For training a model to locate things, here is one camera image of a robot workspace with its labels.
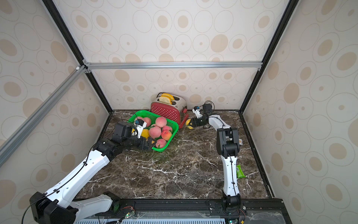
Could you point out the yellow peach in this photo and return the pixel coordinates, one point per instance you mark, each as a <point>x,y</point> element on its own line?
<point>189,124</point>
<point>145,133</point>

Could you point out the pink peach front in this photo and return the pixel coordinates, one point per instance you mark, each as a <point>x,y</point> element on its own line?
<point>147,121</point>

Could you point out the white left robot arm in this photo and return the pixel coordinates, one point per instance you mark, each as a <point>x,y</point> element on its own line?
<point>57,205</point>

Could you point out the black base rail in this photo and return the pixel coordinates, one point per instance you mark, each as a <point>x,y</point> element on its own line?
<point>193,211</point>

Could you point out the black corner frame post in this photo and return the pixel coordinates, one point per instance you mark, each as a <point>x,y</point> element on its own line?
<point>59,22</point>
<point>286,16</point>

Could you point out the toast slice front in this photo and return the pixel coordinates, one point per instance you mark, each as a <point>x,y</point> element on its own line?
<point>165,99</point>

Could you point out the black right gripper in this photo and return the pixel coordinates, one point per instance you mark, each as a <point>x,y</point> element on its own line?
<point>196,122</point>

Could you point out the black corner frame post right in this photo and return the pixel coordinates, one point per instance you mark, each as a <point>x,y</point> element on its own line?
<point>286,16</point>

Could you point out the red polka dot toaster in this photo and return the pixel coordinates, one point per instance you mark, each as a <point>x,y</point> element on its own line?
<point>177,111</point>

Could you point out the aluminium rail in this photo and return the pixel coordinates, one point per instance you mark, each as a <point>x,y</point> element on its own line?
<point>18,137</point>
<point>175,65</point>

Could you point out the green plastic basket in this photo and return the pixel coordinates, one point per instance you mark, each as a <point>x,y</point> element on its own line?
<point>146,114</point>

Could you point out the green object under right arm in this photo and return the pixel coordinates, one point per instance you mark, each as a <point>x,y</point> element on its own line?
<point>239,172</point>

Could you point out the toast slice back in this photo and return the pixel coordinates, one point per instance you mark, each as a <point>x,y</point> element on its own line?
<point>171,97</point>

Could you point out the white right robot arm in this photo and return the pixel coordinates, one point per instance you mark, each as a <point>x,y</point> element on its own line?
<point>227,146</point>

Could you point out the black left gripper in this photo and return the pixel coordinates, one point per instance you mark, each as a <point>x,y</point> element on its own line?
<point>143,145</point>

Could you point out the aluminium rail back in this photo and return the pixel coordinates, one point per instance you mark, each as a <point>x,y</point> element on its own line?
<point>175,65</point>

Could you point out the aluminium rail left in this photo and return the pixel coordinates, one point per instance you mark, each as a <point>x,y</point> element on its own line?
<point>18,137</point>

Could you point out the red orange peach with leaf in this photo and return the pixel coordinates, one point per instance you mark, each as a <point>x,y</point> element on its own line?
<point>166,135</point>

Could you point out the toast slice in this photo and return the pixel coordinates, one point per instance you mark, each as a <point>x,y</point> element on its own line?
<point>165,99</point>
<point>171,97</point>

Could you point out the black corner frame post left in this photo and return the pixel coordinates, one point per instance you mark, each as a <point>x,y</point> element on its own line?
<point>59,22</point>

